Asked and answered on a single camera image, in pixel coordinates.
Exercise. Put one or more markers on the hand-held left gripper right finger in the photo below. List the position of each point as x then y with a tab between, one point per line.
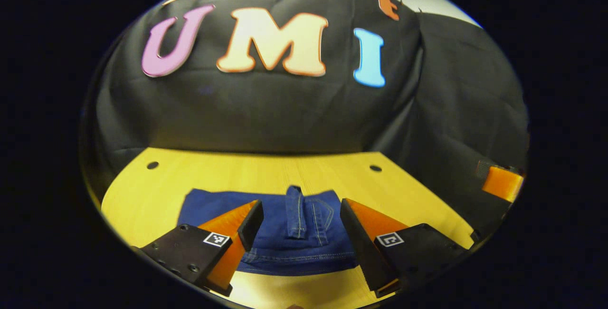
358	247

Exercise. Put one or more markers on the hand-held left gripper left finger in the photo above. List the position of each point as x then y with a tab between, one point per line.
251	226

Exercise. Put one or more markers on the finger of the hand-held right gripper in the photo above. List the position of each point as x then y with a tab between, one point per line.
502	184

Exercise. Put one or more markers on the blue denim jeans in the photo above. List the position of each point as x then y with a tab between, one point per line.
289	256

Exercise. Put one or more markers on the black backdrop cloth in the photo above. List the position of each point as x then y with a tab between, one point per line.
266	114

